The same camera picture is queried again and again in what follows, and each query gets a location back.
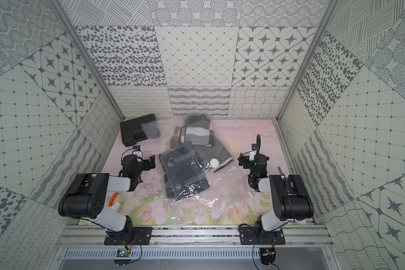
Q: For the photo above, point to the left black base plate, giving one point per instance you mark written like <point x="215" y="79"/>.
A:
<point x="139" y="235"/>

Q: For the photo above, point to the black white chevron knit blanket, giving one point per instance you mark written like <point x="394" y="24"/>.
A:
<point x="218" y="150"/>

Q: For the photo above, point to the grey white checked blanket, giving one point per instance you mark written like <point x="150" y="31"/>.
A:
<point x="197" y="129"/>

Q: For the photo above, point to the aluminium mounting rail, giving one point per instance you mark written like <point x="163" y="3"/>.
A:
<point x="197" y="236"/>

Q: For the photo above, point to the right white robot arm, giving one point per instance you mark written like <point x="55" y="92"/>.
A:
<point x="290" y="199"/>

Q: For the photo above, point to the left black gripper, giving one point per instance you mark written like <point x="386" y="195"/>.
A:
<point x="149" y="163"/>

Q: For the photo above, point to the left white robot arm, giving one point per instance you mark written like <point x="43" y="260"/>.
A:
<point x="86" y="196"/>

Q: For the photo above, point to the orange white spray bottle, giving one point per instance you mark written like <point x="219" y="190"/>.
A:
<point x="114" y="203"/>

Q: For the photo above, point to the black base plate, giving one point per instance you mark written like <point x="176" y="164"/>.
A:
<point x="249" y="236"/>
<point x="139" y="235"/>

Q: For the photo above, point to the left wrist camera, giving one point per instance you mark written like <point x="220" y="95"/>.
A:
<point x="136" y="150"/>

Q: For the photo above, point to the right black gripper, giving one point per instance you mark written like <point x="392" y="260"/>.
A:
<point x="246" y="158"/>

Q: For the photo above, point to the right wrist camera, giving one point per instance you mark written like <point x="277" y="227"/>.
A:
<point x="252" y="155"/>

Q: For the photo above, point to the left green circuit board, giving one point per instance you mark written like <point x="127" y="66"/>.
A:
<point x="122" y="253"/>

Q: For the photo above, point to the navy plaid blanket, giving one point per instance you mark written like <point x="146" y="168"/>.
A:
<point x="183" y="173"/>

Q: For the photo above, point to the grey metal cylinder tool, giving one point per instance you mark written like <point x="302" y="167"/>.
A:
<point x="280" y="171"/>

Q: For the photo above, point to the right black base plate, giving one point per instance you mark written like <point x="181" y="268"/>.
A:
<point x="249" y="236"/>

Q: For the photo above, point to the right black circuit module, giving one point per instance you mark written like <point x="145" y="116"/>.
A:
<point x="267" y="255"/>

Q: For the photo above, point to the black plastic case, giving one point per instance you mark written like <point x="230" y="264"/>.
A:
<point x="139" y="129"/>

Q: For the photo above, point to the clear plastic vacuum bag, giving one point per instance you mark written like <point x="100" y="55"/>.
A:
<point x="228" y="187"/>

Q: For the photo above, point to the white round bag valve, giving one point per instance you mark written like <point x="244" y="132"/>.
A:
<point x="214" y="163"/>

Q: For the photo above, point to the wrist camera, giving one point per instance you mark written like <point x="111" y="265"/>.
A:
<point x="136" y="150"/>
<point x="252" y="155"/>

